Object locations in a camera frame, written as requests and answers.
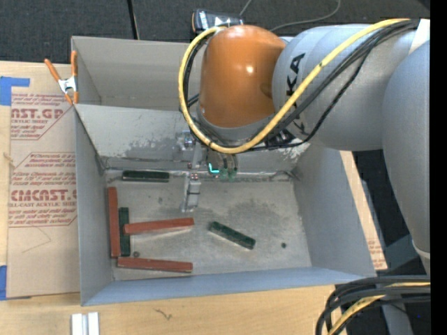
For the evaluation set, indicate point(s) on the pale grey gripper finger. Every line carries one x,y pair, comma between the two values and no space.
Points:
192,194
185,148

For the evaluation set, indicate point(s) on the red-brown flat block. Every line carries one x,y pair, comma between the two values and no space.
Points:
157,226
153,264
113,222

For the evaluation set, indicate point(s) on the dark green flat block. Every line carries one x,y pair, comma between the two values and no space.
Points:
145,176
232,235
124,232

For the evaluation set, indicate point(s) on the grey metal bin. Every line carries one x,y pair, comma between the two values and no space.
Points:
244,218

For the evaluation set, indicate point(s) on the brown cardboard board, red print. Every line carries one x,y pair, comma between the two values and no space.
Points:
42,173

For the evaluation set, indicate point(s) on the black cylinder on white bracket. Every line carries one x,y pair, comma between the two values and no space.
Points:
281,137

